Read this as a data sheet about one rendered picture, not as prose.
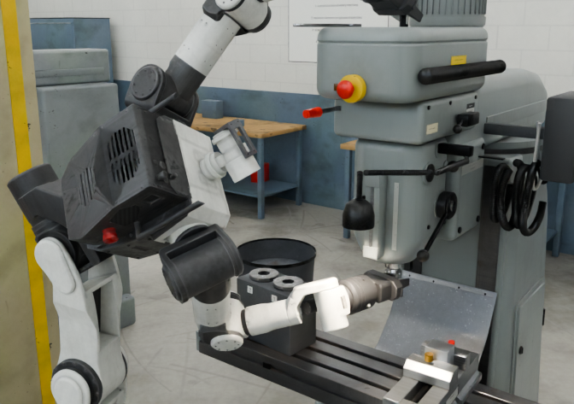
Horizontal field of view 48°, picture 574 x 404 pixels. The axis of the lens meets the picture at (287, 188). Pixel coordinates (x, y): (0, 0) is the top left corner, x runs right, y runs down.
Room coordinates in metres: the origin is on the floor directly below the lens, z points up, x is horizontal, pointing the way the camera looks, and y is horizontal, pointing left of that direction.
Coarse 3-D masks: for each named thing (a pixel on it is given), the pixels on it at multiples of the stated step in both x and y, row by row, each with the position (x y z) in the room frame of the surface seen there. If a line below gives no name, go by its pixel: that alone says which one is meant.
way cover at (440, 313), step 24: (408, 288) 1.94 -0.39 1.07; (432, 288) 1.90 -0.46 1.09; (456, 288) 1.86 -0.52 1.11; (408, 312) 1.90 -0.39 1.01; (432, 312) 1.86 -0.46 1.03; (456, 312) 1.82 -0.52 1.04; (480, 312) 1.79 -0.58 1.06; (384, 336) 1.88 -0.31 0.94; (408, 336) 1.84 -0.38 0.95; (432, 336) 1.81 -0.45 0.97; (456, 336) 1.78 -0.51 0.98; (480, 336) 1.75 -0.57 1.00
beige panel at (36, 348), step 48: (0, 0) 2.60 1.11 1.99; (0, 48) 2.59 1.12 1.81; (0, 96) 2.57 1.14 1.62; (0, 144) 2.55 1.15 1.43; (0, 192) 2.53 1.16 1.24; (0, 240) 2.52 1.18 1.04; (0, 288) 2.50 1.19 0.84; (48, 288) 2.67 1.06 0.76; (0, 336) 2.48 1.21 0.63; (48, 336) 2.65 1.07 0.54; (0, 384) 2.46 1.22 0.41; (48, 384) 2.63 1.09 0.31
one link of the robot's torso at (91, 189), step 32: (128, 128) 1.30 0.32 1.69; (160, 128) 1.36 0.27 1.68; (96, 160) 1.33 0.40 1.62; (128, 160) 1.27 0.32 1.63; (160, 160) 1.29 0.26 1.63; (192, 160) 1.39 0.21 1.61; (64, 192) 1.40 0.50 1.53; (96, 192) 1.30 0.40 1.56; (128, 192) 1.23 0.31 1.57; (160, 192) 1.24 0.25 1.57; (192, 192) 1.31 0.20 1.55; (224, 192) 1.43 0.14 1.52; (96, 224) 1.27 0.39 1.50; (128, 224) 1.30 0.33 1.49; (160, 224) 1.27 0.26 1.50; (192, 224) 1.31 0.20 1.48; (224, 224) 1.37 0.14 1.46; (128, 256) 1.42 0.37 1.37
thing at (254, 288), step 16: (256, 272) 1.85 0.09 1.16; (272, 272) 1.85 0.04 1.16; (240, 288) 1.83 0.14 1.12; (256, 288) 1.78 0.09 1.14; (272, 288) 1.76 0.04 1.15; (288, 288) 1.74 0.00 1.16; (256, 304) 1.79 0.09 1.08; (304, 320) 1.74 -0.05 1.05; (256, 336) 1.79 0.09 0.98; (272, 336) 1.74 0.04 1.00; (288, 336) 1.70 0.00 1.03; (304, 336) 1.74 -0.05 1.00; (288, 352) 1.70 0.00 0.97
